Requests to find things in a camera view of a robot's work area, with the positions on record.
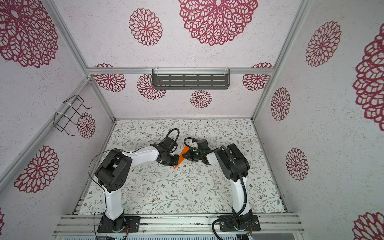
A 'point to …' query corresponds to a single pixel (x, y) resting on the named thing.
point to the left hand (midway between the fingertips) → (176, 165)
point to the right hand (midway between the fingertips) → (182, 154)
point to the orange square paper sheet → (181, 158)
